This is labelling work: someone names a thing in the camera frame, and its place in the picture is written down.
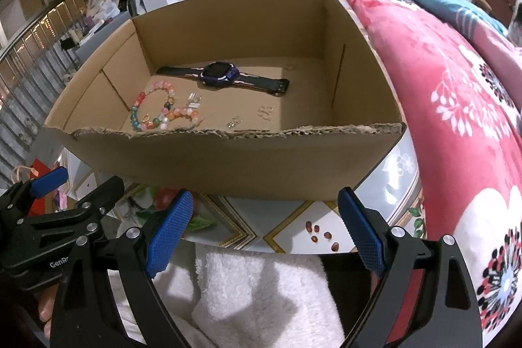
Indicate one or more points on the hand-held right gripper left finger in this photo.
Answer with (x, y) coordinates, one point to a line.
(169, 234)

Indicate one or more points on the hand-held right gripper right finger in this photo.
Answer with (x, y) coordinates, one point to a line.
(363, 229)

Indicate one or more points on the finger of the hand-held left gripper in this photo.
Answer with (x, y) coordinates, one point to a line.
(49, 181)
(104, 197)

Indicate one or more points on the torn cardboard box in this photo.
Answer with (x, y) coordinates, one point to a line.
(244, 168)

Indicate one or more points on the small silver earring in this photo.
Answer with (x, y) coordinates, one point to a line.
(234, 122)

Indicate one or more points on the small gold earring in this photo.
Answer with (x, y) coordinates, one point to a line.
(266, 112)

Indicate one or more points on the black purple smartwatch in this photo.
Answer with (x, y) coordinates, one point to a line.
(218, 74)

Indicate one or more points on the person's left hand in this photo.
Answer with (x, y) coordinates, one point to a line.
(48, 311)

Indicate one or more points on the red gift bag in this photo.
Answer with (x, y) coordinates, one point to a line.
(38, 168)

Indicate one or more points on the white fluffy robe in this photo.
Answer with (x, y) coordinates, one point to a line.
(253, 291)

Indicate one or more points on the metal stair railing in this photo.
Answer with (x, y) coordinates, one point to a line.
(28, 66)

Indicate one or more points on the pink floral blanket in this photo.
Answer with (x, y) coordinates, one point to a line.
(448, 107)

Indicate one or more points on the grey flat box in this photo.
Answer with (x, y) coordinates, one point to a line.
(100, 34)

